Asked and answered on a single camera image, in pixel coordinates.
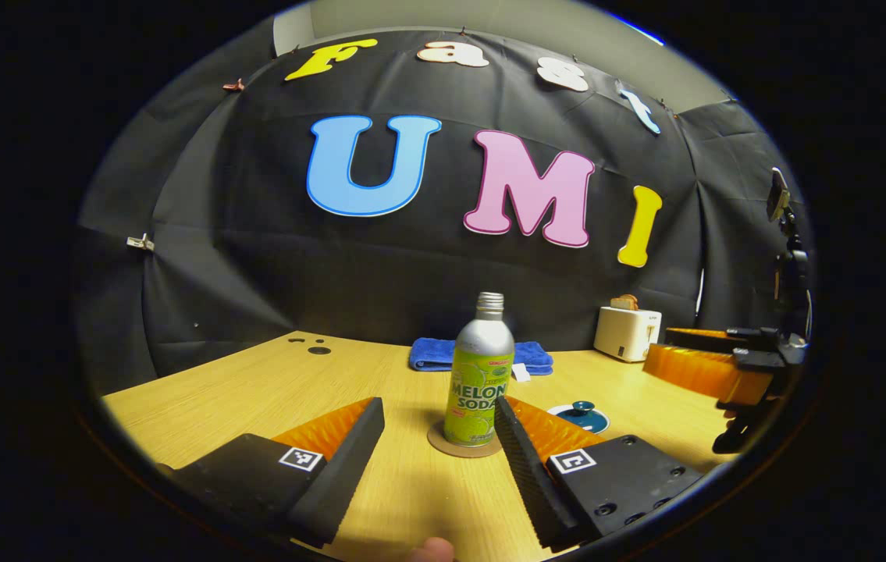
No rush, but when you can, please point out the white toaster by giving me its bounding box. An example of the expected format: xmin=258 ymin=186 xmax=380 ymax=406
xmin=593 ymin=305 xmax=663 ymax=364

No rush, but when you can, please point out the blue towel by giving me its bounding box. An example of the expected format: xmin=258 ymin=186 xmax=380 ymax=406
xmin=408 ymin=336 xmax=555 ymax=382

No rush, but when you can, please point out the round brown coaster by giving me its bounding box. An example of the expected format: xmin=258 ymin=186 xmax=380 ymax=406
xmin=426 ymin=419 xmax=504 ymax=460

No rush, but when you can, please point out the black backdrop cloth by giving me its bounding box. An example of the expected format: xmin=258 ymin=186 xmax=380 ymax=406
xmin=72 ymin=27 xmax=815 ymax=400

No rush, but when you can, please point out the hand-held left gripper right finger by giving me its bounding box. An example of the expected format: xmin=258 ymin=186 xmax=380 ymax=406
xmin=493 ymin=394 xmax=706 ymax=552

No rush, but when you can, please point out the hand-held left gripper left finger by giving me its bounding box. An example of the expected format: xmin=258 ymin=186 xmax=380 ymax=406
xmin=157 ymin=396 xmax=386 ymax=550

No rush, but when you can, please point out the teal teacup lid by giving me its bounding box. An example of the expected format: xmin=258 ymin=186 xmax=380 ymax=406
xmin=556 ymin=400 xmax=608 ymax=432

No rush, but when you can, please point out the white teacup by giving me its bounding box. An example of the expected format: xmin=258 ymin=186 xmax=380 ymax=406
xmin=546 ymin=401 xmax=612 ymax=436

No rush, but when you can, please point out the silver green water bottle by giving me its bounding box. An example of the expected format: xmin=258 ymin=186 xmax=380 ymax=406
xmin=443 ymin=291 xmax=517 ymax=448

